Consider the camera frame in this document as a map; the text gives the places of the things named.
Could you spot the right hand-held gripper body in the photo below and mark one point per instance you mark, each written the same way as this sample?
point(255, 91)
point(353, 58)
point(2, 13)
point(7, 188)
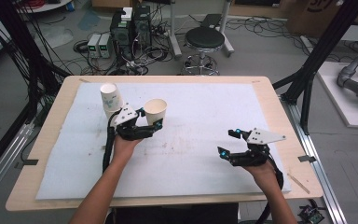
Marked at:
point(254, 154)

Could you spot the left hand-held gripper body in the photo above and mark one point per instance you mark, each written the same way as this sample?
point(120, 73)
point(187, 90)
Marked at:
point(130, 127)

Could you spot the white floral paper cup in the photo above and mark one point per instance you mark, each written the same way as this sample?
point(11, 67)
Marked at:
point(155, 113)

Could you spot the stack of paper cups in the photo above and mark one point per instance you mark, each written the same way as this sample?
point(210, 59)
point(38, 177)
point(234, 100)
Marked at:
point(110, 99)

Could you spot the person's right hand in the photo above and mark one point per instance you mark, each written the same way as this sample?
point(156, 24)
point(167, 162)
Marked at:
point(262, 174)

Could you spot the person's left hand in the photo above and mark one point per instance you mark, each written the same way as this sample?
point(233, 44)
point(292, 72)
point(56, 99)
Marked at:
point(122, 149)

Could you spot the white foam mat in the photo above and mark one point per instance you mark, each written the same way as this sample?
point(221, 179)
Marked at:
point(183, 149)

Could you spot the black tape piece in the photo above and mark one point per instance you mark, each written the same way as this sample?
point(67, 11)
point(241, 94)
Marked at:
point(28, 163)
point(307, 158)

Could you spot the thin wooden stick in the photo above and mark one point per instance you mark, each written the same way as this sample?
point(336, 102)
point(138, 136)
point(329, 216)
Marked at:
point(298, 183)

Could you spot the grey power supply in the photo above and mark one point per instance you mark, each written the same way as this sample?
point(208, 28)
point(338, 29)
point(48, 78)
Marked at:
point(105, 45)
point(93, 45)

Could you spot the black computer tower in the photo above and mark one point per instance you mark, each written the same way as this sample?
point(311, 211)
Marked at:
point(142, 25)
point(121, 37)

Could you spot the green circuit board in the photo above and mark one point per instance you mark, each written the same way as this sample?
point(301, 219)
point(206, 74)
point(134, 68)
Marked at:
point(312, 216)

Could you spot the black round stool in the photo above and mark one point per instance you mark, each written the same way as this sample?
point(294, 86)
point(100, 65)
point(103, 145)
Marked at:
point(203, 37)

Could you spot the small white box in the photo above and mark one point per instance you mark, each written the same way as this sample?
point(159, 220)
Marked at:
point(126, 14)

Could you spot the white platform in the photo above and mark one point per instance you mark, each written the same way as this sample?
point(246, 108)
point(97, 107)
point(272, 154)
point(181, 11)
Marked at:
point(341, 102)

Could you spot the brown cardboard box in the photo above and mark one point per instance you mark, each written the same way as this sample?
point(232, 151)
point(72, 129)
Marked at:
point(310, 15)

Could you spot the aluminium rail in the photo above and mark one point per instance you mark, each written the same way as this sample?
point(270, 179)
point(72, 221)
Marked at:
point(3, 168)
point(313, 155)

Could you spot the black metal frame post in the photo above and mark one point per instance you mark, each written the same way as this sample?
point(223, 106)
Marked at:
point(323, 53)
point(28, 46)

